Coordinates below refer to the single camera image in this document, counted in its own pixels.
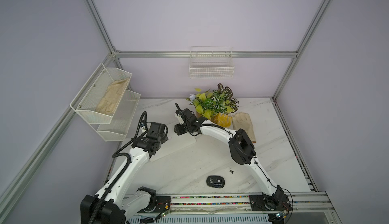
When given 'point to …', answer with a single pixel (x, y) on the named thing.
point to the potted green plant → (208, 105)
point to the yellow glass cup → (225, 120)
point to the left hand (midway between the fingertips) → (154, 140)
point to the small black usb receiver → (232, 171)
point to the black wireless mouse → (215, 181)
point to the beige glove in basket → (110, 99)
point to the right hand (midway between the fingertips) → (179, 130)
